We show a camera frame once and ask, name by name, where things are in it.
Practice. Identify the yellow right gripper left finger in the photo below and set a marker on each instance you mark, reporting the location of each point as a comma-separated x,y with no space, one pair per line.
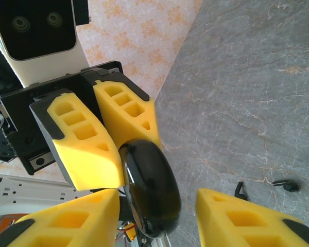
92,205

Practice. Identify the black earbud charging case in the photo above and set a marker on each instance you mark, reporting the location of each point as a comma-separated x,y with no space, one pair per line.
152,185

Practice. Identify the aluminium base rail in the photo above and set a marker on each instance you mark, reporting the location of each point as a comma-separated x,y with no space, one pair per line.
28,195

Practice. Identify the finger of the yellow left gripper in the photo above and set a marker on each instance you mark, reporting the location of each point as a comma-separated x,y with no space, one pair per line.
92,164
128,121

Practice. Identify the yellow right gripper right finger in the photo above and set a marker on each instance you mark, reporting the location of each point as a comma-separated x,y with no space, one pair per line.
221,231

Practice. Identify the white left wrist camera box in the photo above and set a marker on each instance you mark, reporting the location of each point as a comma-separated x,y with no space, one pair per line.
41,31

